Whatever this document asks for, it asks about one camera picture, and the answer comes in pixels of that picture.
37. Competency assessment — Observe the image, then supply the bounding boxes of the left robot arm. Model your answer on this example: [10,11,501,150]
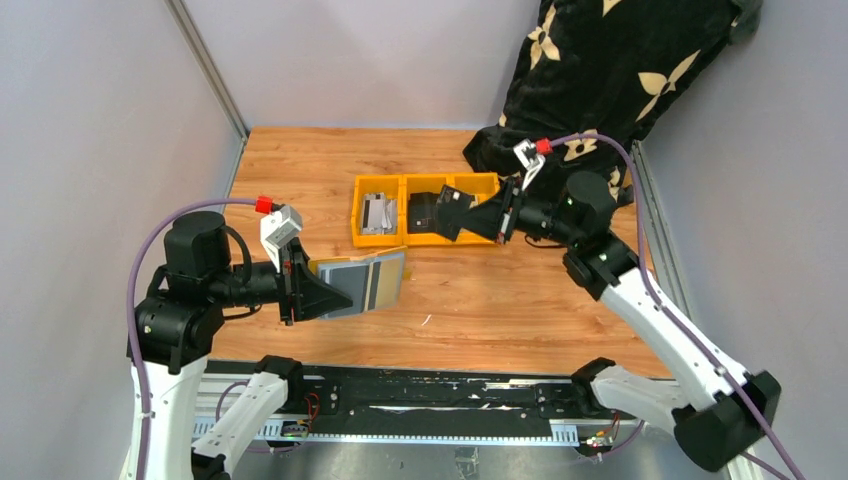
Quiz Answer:
[122,203,352,479]

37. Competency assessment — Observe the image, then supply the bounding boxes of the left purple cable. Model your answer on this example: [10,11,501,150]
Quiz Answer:
[125,196,273,480]

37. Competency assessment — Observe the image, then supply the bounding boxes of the middle yellow bin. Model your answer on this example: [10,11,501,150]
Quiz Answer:
[401,173,454,247]

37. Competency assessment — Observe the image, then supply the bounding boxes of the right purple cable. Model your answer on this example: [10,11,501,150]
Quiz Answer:
[536,133,807,480]

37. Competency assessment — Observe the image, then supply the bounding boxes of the silver cards in bin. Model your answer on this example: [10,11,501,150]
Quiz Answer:
[359,192,398,235]

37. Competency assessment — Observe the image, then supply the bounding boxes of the black floral blanket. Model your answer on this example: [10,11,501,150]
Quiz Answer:
[463,0,763,206]

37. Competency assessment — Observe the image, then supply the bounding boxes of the right yellow bin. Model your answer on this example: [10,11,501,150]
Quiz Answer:
[449,172,501,245]

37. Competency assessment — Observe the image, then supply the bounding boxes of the yellow leather card holder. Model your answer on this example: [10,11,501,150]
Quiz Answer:
[309,246,408,320]

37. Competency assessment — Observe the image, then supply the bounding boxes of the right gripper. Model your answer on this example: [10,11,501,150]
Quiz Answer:
[451,175,580,247]

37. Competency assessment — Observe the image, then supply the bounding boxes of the black cards in bin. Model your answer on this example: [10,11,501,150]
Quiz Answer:
[407,192,438,234]

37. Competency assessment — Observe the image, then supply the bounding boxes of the left yellow bin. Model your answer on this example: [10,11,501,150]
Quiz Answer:
[351,175,402,248]

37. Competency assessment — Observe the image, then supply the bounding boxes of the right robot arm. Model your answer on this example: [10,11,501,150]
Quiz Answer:
[436,172,782,472]

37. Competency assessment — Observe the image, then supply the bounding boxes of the yellow bin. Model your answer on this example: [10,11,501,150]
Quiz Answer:
[449,172,501,245]
[401,173,454,247]
[351,175,402,248]

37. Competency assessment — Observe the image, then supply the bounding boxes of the purple cable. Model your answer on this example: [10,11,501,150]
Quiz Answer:
[125,196,273,480]
[536,133,807,480]

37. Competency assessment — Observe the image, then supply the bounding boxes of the aluminium frame post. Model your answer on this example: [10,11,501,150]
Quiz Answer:
[164,0,250,145]

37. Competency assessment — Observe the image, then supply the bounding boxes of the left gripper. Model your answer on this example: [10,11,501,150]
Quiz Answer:
[210,234,355,322]

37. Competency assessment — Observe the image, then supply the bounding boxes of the black credit card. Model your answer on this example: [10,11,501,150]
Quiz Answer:
[435,185,475,242]

